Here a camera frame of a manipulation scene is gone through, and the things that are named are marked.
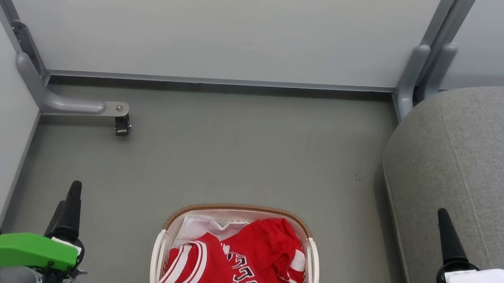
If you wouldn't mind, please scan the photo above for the grey partition bottom rail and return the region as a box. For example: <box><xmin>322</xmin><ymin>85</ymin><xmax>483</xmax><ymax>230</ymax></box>
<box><xmin>46</xmin><ymin>36</ymin><xmax>396</xmax><ymax>127</ymax></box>

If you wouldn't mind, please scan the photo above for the red basketball jersey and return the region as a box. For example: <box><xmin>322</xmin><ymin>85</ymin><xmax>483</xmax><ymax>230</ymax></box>
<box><xmin>158</xmin><ymin>201</ymin><xmax>314</xmax><ymax>283</ymax></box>

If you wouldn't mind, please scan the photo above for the black caster wheel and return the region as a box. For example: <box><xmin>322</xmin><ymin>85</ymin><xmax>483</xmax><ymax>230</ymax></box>
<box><xmin>113</xmin><ymin>113</ymin><xmax>133</xmax><ymax>138</ymax></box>

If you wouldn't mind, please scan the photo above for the white garment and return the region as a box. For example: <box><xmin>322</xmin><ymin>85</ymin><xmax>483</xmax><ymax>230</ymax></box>
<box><xmin>165</xmin><ymin>207</ymin><xmax>315</xmax><ymax>283</ymax></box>

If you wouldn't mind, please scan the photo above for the grey double partition post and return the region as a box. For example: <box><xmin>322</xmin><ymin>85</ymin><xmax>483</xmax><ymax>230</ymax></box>
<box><xmin>389</xmin><ymin>0</ymin><xmax>478</xmax><ymax>131</ymax></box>

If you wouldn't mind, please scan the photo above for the white wicker-rimmed laundry basket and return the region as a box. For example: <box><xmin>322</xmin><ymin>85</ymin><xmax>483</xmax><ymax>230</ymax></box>
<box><xmin>147</xmin><ymin>191</ymin><xmax>330</xmax><ymax>283</ymax></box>

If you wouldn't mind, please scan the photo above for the grey fabric sofa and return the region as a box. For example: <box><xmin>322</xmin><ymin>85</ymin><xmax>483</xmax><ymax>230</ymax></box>
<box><xmin>363</xmin><ymin>63</ymin><xmax>504</xmax><ymax>283</ymax></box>

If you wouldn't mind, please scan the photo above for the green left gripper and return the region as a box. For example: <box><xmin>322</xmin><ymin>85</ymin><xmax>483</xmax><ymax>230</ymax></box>
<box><xmin>0</xmin><ymin>168</ymin><xmax>112</xmax><ymax>283</ymax></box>

